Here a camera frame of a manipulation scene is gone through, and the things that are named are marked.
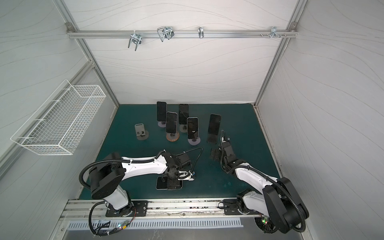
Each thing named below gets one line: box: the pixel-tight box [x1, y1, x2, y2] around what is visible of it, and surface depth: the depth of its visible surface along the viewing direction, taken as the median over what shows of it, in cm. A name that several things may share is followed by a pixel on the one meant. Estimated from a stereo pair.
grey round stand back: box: [179, 124, 187, 133], surface depth 109 cm
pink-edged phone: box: [166, 111, 178, 135], surface depth 95 cm
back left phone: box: [156, 101, 167, 127], surface depth 103 cm
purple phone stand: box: [187, 137, 201, 146], surface depth 100 cm
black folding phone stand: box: [206, 134, 218, 145], surface depth 103 cm
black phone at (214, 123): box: [208, 113, 222, 136], surface depth 94 cm
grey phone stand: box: [134, 123, 149, 141], surface depth 98 cm
